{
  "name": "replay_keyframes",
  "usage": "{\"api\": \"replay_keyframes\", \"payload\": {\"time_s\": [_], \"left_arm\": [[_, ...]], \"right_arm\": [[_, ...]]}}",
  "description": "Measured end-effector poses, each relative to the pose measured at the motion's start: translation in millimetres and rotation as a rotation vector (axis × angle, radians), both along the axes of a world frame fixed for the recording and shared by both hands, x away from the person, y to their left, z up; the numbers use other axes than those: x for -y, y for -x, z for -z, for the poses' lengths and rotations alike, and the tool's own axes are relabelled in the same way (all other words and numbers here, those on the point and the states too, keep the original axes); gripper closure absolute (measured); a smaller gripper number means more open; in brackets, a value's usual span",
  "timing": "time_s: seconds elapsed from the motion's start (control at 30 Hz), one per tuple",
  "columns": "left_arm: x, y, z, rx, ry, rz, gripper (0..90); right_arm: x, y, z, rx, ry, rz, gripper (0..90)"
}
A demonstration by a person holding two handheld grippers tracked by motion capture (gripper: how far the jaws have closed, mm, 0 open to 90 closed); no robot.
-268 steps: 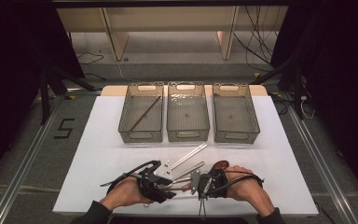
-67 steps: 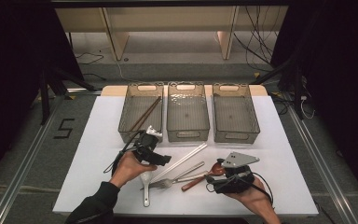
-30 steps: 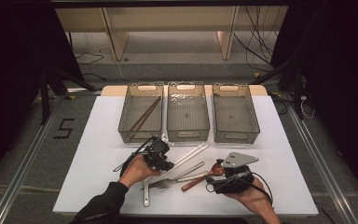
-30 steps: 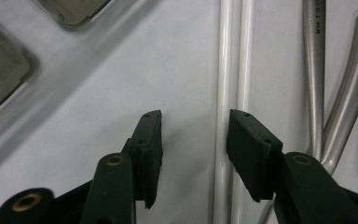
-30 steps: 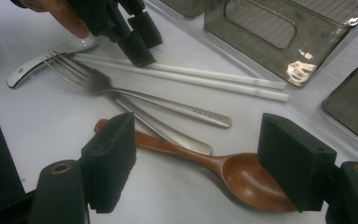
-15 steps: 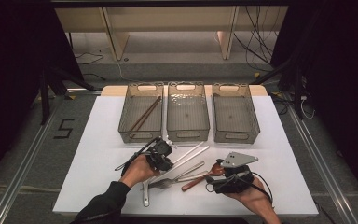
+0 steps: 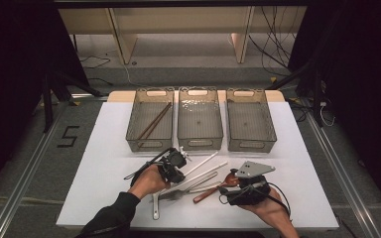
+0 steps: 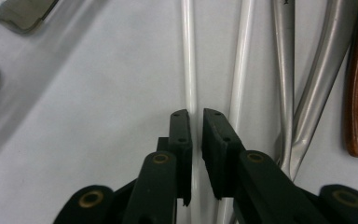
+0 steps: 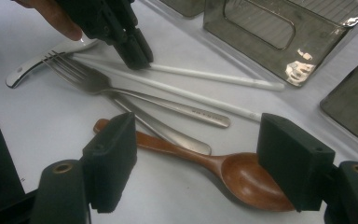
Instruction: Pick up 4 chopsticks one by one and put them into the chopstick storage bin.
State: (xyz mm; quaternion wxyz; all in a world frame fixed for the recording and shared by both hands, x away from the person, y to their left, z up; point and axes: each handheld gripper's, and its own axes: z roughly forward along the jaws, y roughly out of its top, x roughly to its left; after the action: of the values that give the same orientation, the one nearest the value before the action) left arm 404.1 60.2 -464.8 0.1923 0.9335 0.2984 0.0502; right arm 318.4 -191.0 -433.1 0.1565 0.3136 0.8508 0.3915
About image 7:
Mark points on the black curtain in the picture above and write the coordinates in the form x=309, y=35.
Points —
x=13, y=82
x=363, y=82

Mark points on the white chopstick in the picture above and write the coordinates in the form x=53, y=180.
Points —
x=205, y=161
x=208, y=171

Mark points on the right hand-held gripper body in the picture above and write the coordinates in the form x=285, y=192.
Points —
x=249, y=191

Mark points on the black metal stand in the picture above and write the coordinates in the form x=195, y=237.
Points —
x=48, y=105
x=317, y=99

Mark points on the brown wooden chopstick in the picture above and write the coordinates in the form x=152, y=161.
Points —
x=153, y=121

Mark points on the person's left hand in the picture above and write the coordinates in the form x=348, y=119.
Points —
x=149, y=181

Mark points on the person's right hand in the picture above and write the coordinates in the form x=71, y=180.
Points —
x=271, y=210

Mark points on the white ceramic spoon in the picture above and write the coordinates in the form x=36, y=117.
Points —
x=155, y=208

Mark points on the beige wooden desk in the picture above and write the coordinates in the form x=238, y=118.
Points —
x=178, y=20

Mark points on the white table sheet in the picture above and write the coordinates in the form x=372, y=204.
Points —
x=112, y=158

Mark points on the metal floor rail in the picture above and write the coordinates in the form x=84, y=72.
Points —
x=340, y=168
x=23, y=185

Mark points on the red-brown wooden spoon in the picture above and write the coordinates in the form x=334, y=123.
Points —
x=211, y=193

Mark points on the clear grey plastic bin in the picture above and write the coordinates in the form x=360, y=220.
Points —
x=199, y=122
x=249, y=122
x=150, y=122

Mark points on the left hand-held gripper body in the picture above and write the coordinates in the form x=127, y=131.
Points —
x=173, y=167

